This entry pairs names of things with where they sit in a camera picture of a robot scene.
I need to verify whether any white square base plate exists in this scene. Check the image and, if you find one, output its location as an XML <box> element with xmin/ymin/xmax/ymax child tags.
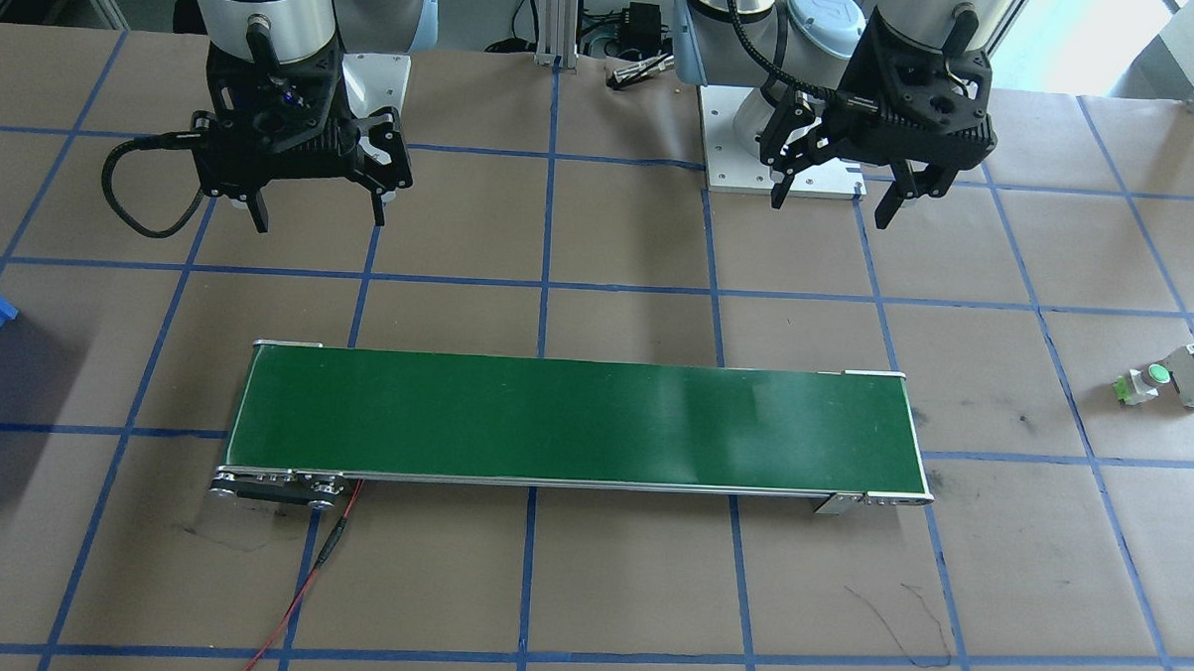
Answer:
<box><xmin>338</xmin><ymin>53</ymin><xmax>412</xmax><ymax>121</ymax></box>
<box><xmin>695</xmin><ymin>75</ymin><xmax>870</xmax><ymax>199</ymax></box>

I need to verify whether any black power supply box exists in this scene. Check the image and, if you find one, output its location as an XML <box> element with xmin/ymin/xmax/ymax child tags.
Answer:
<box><xmin>622</xmin><ymin>4</ymin><xmax>669</xmax><ymax>51</ymax></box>

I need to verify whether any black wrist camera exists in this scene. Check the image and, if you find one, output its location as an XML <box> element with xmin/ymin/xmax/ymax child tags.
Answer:
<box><xmin>782</xmin><ymin>86</ymin><xmax>853</xmax><ymax>147</ymax></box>
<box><xmin>222</xmin><ymin>72</ymin><xmax>343</xmax><ymax>134</ymax></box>

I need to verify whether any red black motor wire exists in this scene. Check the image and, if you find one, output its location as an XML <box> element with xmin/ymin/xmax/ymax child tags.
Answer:
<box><xmin>235</xmin><ymin>474</ymin><xmax>364</xmax><ymax>671</ymax></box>

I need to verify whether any green push button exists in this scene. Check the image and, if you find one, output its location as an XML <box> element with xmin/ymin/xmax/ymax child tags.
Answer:
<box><xmin>1111</xmin><ymin>361</ymin><xmax>1173</xmax><ymax>408</ymax></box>

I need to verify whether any silver black connector plug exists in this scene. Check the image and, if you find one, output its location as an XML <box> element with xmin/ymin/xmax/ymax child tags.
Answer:
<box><xmin>610</xmin><ymin>53</ymin><xmax>677</xmax><ymax>89</ymax></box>

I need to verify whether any black braided camera cable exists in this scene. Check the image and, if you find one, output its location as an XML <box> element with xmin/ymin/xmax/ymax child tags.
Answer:
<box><xmin>99</xmin><ymin>130</ymin><xmax>217</xmax><ymax>241</ymax></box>
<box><xmin>719</xmin><ymin>0</ymin><xmax>882</xmax><ymax>116</ymax></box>

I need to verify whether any green conveyor belt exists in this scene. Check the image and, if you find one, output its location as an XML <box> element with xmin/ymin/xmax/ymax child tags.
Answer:
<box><xmin>208</xmin><ymin>337</ymin><xmax>940</xmax><ymax>532</ymax></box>

